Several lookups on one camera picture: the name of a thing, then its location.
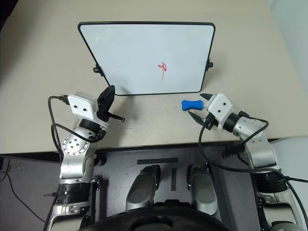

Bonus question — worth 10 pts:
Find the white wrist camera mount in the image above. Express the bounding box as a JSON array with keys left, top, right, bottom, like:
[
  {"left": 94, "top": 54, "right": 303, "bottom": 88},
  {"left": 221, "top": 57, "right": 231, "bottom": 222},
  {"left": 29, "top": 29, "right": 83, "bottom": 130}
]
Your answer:
[
  {"left": 67, "top": 91, "right": 98, "bottom": 120},
  {"left": 207, "top": 93, "right": 235, "bottom": 131}
]

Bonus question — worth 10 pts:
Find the thin black floor cable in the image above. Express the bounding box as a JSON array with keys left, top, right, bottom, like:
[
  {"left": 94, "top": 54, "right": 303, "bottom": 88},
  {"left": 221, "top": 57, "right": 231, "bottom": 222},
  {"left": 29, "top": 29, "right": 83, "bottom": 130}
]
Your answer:
[{"left": 0, "top": 157, "right": 47, "bottom": 223}]

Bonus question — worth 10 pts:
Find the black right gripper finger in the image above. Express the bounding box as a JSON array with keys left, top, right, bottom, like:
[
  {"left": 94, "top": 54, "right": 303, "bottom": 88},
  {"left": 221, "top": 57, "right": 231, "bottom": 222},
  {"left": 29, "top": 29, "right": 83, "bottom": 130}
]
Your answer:
[
  {"left": 188, "top": 110, "right": 206, "bottom": 126},
  {"left": 199, "top": 93, "right": 215, "bottom": 103}
]

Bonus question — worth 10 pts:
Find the grey rounded robot leg shell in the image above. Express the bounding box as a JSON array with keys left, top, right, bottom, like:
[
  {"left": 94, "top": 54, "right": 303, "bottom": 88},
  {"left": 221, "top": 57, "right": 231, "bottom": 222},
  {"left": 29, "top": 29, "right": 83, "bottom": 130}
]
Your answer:
[
  {"left": 187, "top": 165, "right": 218, "bottom": 215},
  {"left": 126, "top": 165, "right": 162, "bottom": 212}
]

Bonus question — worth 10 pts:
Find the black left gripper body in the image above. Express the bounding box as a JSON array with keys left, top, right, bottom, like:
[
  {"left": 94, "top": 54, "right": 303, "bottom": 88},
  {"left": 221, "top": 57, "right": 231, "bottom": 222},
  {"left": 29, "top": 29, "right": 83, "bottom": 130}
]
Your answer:
[{"left": 96, "top": 103, "right": 126, "bottom": 123}]

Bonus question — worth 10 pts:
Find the blue bone-shaped eraser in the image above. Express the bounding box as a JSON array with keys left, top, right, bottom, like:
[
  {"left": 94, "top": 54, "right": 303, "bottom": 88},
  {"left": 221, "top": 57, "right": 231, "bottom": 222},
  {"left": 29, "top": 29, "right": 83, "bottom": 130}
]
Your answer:
[{"left": 181, "top": 99, "right": 205, "bottom": 112}]

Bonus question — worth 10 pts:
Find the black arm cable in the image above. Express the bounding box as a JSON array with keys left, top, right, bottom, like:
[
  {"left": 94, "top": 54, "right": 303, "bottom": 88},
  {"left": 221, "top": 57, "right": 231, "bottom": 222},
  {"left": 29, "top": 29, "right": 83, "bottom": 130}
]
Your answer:
[
  {"left": 47, "top": 95, "right": 106, "bottom": 158},
  {"left": 198, "top": 117, "right": 308, "bottom": 222}
]

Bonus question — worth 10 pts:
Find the dark grey base platform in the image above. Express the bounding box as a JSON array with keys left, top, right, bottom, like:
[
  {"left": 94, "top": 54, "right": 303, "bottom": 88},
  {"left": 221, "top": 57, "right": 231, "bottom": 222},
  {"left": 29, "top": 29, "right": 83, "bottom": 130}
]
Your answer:
[{"left": 92, "top": 141, "right": 264, "bottom": 231}]

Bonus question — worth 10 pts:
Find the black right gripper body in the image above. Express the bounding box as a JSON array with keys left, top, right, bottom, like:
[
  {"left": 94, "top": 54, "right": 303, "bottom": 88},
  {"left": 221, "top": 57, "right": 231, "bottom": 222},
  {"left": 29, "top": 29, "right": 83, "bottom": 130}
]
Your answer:
[{"left": 203, "top": 105, "right": 218, "bottom": 131}]

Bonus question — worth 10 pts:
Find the black-framed whiteboard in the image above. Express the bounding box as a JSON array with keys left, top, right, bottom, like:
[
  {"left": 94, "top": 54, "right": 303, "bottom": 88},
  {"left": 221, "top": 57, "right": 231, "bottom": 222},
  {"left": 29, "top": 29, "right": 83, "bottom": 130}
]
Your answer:
[{"left": 77, "top": 21, "right": 216, "bottom": 96}]

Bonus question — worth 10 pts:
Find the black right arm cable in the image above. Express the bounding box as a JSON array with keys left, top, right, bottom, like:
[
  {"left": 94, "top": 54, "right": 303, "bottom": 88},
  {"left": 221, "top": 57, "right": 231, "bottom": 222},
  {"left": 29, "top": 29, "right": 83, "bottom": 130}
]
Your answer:
[{"left": 198, "top": 117, "right": 308, "bottom": 222}]

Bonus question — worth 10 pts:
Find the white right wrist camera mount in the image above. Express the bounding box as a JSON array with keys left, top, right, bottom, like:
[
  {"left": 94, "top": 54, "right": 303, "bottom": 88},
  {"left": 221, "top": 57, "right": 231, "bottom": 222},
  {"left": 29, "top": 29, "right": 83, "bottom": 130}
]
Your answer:
[{"left": 207, "top": 93, "right": 235, "bottom": 131}]

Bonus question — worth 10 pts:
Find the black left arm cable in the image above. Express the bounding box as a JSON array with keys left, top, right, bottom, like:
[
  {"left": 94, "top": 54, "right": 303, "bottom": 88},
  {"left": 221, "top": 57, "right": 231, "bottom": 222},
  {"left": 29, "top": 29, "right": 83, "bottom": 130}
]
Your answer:
[{"left": 47, "top": 95, "right": 106, "bottom": 158}]

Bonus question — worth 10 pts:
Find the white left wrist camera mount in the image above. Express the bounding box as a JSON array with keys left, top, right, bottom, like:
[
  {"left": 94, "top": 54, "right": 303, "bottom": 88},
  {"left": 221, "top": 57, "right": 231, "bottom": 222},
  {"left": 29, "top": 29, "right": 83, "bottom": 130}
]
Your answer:
[{"left": 67, "top": 91, "right": 98, "bottom": 120}]

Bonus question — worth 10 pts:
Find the black rounded robot torso shell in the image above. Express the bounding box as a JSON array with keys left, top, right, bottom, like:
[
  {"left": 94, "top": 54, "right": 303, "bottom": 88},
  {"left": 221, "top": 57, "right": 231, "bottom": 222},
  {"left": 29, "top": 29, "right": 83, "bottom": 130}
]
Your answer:
[{"left": 79, "top": 199, "right": 232, "bottom": 231}]

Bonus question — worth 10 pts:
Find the long black tape strip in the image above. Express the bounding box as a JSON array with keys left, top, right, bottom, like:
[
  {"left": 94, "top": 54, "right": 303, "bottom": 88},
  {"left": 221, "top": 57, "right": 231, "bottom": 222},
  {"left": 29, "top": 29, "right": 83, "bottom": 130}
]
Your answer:
[{"left": 137, "top": 157, "right": 179, "bottom": 166}]

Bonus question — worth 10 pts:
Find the short black tape strip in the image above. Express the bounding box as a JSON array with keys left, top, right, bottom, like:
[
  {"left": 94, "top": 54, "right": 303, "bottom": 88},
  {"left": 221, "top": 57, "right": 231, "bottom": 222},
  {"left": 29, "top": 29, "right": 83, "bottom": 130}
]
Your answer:
[{"left": 171, "top": 168, "right": 177, "bottom": 192}]

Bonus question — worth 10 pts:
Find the black round caster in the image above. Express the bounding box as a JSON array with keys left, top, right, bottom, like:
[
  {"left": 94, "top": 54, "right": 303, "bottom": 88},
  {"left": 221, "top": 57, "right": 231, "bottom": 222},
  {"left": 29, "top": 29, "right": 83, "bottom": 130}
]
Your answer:
[{"left": 95, "top": 155, "right": 107, "bottom": 167}]

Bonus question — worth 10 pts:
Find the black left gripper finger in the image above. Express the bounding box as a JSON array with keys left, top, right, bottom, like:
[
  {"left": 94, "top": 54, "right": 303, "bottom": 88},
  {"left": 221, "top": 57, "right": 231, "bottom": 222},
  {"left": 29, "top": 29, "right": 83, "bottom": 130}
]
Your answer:
[
  {"left": 97, "top": 88, "right": 108, "bottom": 108},
  {"left": 105, "top": 85, "right": 116, "bottom": 111}
]

